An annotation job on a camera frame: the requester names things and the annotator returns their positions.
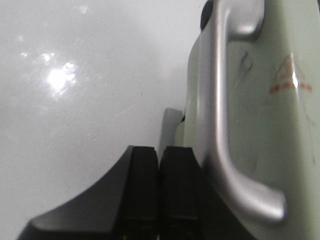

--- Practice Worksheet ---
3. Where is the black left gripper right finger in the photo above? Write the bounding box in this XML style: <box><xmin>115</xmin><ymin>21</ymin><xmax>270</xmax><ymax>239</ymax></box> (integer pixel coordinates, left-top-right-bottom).
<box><xmin>159</xmin><ymin>146</ymin><xmax>250</xmax><ymax>240</ymax></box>

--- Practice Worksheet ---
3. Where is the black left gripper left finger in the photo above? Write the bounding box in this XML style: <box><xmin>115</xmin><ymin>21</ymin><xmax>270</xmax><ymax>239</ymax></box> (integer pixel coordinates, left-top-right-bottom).
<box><xmin>18</xmin><ymin>146</ymin><xmax>159</xmax><ymax>240</ymax></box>

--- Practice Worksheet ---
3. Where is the green breakfast maker lid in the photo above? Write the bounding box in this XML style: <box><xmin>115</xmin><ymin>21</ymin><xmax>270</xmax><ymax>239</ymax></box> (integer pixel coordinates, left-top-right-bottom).
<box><xmin>179</xmin><ymin>0</ymin><xmax>320</xmax><ymax>240</ymax></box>

